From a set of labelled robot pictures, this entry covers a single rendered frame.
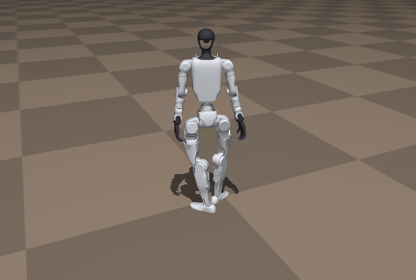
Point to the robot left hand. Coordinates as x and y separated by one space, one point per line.
176 122

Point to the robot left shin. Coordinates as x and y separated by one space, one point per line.
202 181

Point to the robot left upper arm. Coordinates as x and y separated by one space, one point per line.
184 67

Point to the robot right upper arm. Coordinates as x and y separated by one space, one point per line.
227 65

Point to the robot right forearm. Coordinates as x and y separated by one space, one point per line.
236 106

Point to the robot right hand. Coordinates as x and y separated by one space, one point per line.
241 127

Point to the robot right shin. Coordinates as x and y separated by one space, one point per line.
219 174

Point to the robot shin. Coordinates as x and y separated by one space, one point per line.
202 181
219 174

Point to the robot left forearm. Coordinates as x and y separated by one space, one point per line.
178 108

